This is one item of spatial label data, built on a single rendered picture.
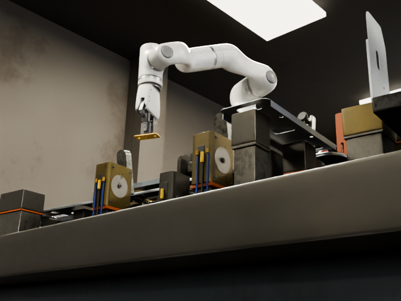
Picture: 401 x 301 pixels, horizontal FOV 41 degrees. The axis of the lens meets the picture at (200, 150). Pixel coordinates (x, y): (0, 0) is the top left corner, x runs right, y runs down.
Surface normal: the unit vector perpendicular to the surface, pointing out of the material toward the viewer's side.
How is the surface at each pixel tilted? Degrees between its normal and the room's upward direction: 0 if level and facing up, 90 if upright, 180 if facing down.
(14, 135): 90
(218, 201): 90
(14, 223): 90
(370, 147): 90
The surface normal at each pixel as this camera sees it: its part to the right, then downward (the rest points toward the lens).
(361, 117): -0.61, -0.29
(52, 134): 0.73, -0.21
